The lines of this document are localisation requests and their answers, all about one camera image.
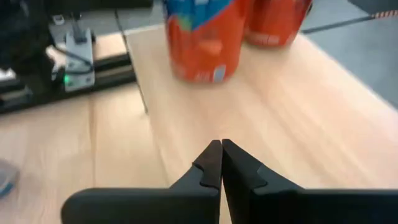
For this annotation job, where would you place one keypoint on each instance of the blue silver Red Bull can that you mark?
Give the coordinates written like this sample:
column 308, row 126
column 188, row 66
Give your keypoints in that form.
column 6, row 180

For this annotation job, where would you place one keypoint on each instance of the grey controller box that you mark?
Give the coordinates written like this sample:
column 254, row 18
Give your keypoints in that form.
column 79, row 56

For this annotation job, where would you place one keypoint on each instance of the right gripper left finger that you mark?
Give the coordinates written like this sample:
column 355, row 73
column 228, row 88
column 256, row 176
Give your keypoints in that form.
column 140, row 205

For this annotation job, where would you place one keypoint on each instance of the red cola can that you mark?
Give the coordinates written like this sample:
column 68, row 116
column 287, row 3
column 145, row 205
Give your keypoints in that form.
column 276, row 21

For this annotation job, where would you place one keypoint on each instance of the red Fanta can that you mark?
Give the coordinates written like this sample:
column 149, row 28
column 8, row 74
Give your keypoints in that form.
column 205, row 46

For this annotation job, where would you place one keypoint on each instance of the hazard-striped dark floor mat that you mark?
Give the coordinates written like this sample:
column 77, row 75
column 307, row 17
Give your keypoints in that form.
column 373, row 4

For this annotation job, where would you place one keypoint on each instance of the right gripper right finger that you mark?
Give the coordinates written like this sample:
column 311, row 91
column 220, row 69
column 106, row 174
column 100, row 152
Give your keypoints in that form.
column 311, row 208

